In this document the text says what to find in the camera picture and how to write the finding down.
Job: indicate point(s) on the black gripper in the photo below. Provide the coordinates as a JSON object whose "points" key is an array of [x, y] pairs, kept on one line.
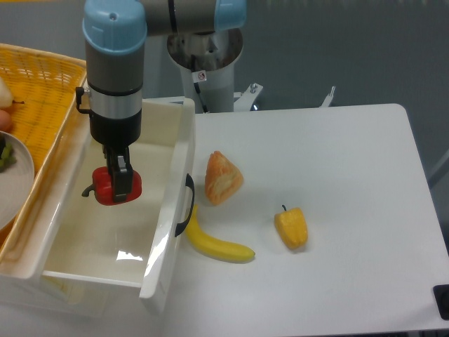
{"points": [[115, 122]]}

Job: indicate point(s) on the red bell pepper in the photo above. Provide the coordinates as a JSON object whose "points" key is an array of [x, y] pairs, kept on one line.
{"points": [[103, 190]]}

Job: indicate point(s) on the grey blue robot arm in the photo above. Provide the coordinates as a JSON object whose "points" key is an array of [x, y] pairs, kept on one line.
{"points": [[115, 33]]}

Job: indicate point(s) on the white upper drawer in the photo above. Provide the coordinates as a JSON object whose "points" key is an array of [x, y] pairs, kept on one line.
{"points": [[131, 245]]}

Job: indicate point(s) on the white drawer cabinet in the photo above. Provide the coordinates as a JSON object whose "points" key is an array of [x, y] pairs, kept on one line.
{"points": [[22, 279]]}

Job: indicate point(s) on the yellow bell pepper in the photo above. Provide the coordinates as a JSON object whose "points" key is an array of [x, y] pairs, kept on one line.
{"points": [[292, 227]]}

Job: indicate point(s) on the orange triangular pastry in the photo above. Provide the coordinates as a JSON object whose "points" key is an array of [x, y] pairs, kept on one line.
{"points": [[222, 180]]}

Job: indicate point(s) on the white ribbed plate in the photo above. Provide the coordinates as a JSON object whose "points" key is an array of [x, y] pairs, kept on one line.
{"points": [[16, 181]]}

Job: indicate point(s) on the yellow woven basket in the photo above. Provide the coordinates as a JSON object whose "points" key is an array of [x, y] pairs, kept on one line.
{"points": [[46, 82]]}

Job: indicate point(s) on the green grapes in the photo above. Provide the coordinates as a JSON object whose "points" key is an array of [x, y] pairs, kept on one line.
{"points": [[7, 155]]}

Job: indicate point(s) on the yellow banana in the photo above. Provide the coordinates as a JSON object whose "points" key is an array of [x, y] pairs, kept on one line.
{"points": [[213, 247]]}

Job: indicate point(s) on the peach coloured fruit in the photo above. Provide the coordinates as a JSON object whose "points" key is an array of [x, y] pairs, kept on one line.
{"points": [[6, 122]]}

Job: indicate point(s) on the white pear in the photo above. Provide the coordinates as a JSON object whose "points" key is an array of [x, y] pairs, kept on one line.
{"points": [[6, 96]]}

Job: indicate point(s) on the black corner device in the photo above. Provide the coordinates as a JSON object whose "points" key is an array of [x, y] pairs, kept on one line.
{"points": [[441, 295]]}

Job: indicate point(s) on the black drawer handle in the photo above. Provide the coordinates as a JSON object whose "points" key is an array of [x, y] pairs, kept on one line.
{"points": [[189, 205]]}

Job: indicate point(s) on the white metal bracket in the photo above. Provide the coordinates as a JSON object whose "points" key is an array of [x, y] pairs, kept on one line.
{"points": [[247, 100]]}

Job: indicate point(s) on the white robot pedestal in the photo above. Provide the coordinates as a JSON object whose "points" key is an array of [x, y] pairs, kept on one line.
{"points": [[206, 63]]}

